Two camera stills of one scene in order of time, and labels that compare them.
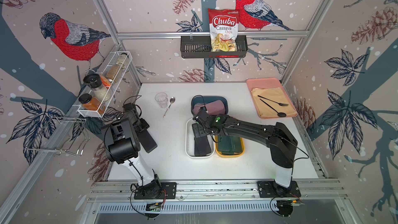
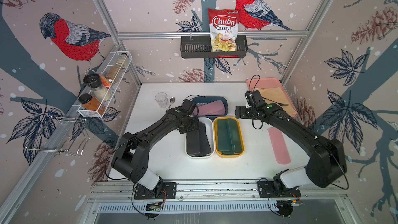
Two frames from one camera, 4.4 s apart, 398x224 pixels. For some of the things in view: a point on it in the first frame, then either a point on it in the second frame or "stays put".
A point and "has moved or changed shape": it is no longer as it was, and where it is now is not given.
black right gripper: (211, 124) → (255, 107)
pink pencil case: (215, 107) stays put
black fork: (279, 103) stays put
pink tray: (258, 83) stays put
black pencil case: (147, 141) has moved or changed shape
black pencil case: (202, 147) stays put
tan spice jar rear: (122, 59) stays put
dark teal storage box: (207, 99) stays put
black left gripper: (145, 125) → (196, 124)
